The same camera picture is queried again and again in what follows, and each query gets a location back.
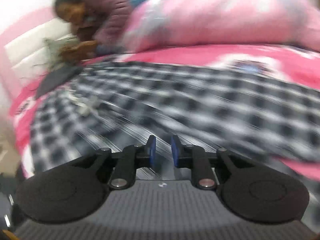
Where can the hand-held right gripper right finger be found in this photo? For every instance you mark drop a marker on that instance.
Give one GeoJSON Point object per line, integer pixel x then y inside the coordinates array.
{"type": "Point", "coordinates": [175, 152]}

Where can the black white plaid pants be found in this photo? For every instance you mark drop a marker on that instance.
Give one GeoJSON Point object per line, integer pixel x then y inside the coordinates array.
{"type": "Point", "coordinates": [175, 100]}

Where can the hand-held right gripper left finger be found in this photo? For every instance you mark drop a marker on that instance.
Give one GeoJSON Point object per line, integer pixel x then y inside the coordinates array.
{"type": "Point", "coordinates": [151, 152]}

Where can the pink floral blanket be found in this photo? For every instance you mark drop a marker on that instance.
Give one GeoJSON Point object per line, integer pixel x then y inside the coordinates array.
{"type": "Point", "coordinates": [200, 52]}

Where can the green floral pillow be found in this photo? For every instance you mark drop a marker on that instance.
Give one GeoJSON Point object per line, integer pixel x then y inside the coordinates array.
{"type": "Point", "coordinates": [53, 47]}

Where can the pink grey floral quilt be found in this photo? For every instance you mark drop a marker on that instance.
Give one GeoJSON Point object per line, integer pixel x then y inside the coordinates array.
{"type": "Point", "coordinates": [212, 17]}

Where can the white pink headboard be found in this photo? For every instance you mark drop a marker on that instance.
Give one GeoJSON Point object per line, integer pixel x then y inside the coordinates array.
{"type": "Point", "coordinates": [37, 40]}

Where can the dark grey cloth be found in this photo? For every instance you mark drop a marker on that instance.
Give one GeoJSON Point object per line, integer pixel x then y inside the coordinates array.
{"type": "Point", "coordinates": [57, 80]}

